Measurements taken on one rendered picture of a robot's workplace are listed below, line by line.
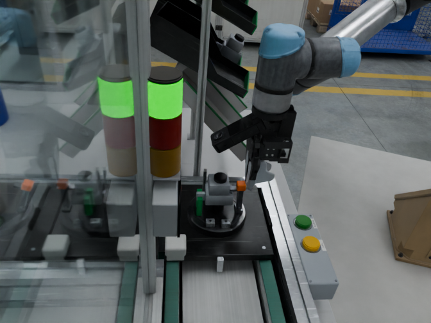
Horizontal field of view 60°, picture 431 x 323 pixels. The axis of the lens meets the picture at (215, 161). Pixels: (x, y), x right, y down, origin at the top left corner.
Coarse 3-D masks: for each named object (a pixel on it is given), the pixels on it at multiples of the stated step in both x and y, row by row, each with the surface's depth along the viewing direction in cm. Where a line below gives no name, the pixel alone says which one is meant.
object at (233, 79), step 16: (160, 16) 96; (176, 16) 98; (192, 16) 97; (160, 32) 88; (176, 32) 87; (192, 32) 100; (160, 48) 90; (176, 48) 90; (192, 48) 89; (208, 48) 102; (192, 64) 92; (208, 64) 91; (224, 64) 104; (224, 80) 93; (240, 80) 102; (240, 96) 95
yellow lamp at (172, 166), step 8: (152, 152) 54; (160, 152) 53; (168, 152) 53; (176, 152) 54; (152, 160) 55; (160, 160) 54; (168, 160) 54; (176, 160) 55; (152, 168) 55; (160, 168) 55; (168, 168) 55; (176, 168) 56; (160, 176) 56; (168, 176) 56
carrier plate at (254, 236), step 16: (192, 192) 98; (256, 192) 100; (256, 208) 95; (256, 224) 90; (192, 240) 85; (208, 240) 85; (224, 240) 85; (240, 240) 86; (256, 240) 86; (192, 256) 81; (208, 256) 82; (224, 256) 82; (240, 256) 83; (256, 256) 83; (272, 256) 83
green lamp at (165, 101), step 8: (152, 88) 48; (160, 88) 47; (168, 88) 48; (176, 88) 48; (152, 96) 48; (160, 96) 48; (168, 96) 48; (176, 96) 49; (152, 104) 49; (160, 104) 49; (168, 104) 49; (176, 104) 50; (152, 112) 50; (160, 112) 49; (168, 112) 50; (176, 112) 50
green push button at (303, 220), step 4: (300, 216) 93; (304, 216) 94; (296, 220) 92; (300, 220) 92; (304, 220) 92; (308, 220) 92; (296, 224) 92; (300, 224) 91; (304, 224) 91; (308, 224) 91; (304, 228) 91
